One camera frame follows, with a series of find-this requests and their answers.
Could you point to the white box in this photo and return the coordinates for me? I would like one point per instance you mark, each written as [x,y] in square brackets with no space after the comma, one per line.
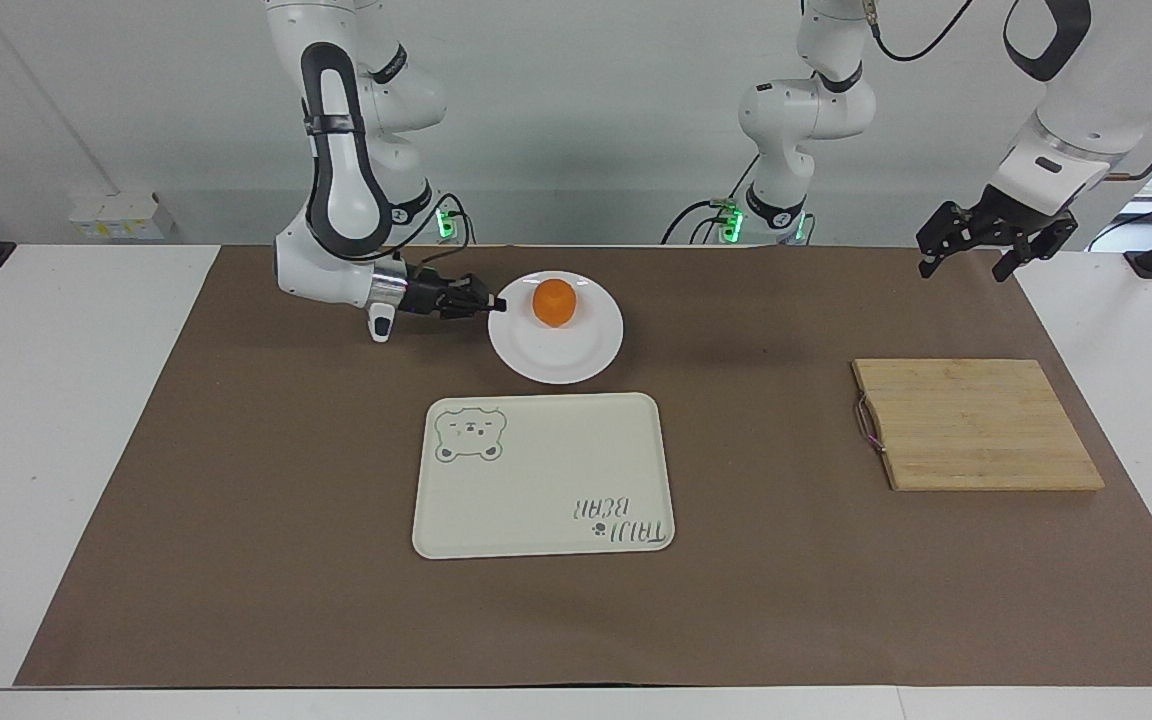
[121,215]

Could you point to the wooden cutting board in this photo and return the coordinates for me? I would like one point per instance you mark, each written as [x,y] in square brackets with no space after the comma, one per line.
[976,425]

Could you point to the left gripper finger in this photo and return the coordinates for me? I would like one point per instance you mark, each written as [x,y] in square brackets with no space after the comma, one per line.
[948,232]
[1036,248]

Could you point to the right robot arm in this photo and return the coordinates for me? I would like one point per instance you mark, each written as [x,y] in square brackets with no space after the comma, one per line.
[346,200]

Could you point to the orange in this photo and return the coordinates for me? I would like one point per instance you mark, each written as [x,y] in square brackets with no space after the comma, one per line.
[555,303]

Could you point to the white round plate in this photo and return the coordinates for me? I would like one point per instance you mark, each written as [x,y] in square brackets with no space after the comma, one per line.
[556,355]

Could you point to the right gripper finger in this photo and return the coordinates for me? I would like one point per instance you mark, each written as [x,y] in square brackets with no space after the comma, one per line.
[471,288]
[471,308]

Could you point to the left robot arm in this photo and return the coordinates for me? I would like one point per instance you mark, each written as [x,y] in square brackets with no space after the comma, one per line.
[806,110]

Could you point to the cream tray with bear print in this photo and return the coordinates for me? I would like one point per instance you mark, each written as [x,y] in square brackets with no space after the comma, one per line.
[536,480]

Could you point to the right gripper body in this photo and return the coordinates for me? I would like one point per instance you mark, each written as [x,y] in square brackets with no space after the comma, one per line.
[424,292]

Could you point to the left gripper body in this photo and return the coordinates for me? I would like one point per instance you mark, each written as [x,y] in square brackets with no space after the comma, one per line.
[1021,218]

